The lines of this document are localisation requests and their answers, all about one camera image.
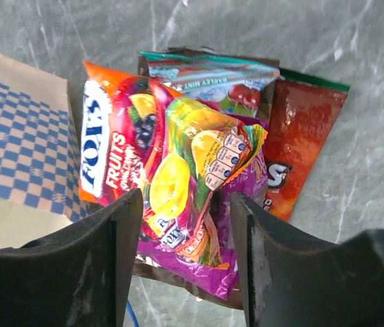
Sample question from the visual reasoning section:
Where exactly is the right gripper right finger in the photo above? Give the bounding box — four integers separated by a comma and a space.
230, 193, 384, 326

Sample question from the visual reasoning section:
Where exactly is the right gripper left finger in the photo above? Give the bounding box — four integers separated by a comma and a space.
0, 189, 143, 326

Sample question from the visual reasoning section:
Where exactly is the dark brown snack bag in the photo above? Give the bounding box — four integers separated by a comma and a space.
132, 47, 281, 311

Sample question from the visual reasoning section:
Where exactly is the checkered paper bag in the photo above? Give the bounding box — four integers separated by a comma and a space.
0, 54, 93, 249

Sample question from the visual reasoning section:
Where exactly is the colourful fruit candy bag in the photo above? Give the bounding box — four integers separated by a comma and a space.
79, 62, 267, 270

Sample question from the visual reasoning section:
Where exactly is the purple candy bag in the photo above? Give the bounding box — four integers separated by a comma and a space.
135, 113, 267, 298

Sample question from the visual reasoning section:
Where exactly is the red Doritos chip bag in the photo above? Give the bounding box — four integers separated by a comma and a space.
263, 68, 350, 221

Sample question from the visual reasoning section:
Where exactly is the teal mint candy bag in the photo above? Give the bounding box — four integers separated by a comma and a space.
138, 47, 280, 121

